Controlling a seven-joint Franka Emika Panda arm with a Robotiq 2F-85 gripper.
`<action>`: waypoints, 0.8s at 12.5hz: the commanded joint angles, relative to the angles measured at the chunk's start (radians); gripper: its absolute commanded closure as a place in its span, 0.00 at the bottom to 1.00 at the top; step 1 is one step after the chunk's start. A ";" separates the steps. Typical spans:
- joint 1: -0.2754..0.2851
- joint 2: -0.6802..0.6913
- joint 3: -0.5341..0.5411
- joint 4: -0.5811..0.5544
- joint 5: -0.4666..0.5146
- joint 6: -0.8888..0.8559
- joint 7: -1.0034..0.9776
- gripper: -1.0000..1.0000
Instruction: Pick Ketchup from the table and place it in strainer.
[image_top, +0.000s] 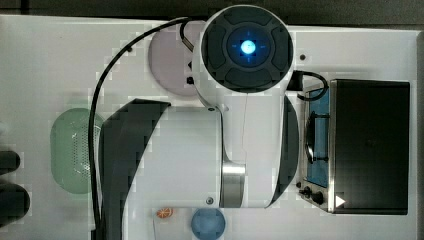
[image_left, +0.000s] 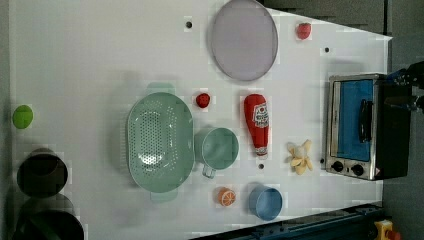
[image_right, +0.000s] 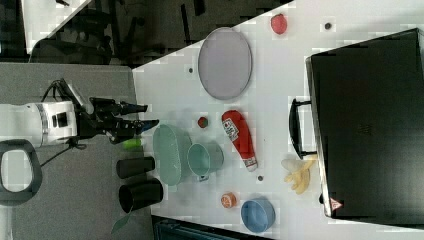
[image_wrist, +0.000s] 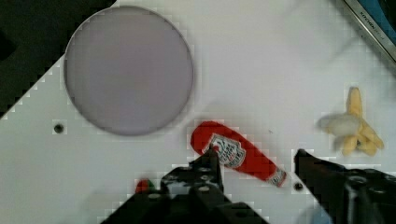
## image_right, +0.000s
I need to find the small red tomato toy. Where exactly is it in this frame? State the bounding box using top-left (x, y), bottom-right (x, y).
top-left (197, 116), bottom-right (209, 128)

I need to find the black toaster oven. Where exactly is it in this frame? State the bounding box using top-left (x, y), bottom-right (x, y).
top-left (305, 28), bottom-right (424, 229)

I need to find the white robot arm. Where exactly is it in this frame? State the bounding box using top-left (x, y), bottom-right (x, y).
top-left (1, 97), bottom-right (159, 206)

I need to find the large black cylinder cup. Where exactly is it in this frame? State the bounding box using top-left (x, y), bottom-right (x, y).
top-left (118, 178), bottom-right (164, 213)

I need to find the black camera cable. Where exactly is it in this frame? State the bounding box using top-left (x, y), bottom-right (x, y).
top-left (39, 78), bottom-right (88, 168)

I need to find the teal metal pot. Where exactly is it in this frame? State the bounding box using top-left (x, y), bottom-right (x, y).
top-left (187, 141), bottom-right (224, 182)

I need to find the red ketchup bottle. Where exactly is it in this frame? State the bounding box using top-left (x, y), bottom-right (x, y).
top-left (221, 110), bottom-right (258, 172)

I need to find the green lime toy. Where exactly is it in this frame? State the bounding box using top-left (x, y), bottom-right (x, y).
top-left (123, 139), bottom-right (142, 150)

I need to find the grey round plate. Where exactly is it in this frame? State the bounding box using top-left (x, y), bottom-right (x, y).
top-left (198, 27), bottom-right (252, 100)

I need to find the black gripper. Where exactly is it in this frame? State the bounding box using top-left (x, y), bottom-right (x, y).
top-left (76, 97), bottom-right (159, 144)

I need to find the yellow banana bunch toy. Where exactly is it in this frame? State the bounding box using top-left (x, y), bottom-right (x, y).
top-left (281, 154), bottom-right (317, 195)

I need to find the red strawberry toy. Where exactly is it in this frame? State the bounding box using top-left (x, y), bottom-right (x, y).
top-left (270, 14), bottom-right (288, 35)

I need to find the blue bowl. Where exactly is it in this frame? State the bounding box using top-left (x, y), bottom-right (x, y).
top-left (241, 197), bottom-right (276, 233)

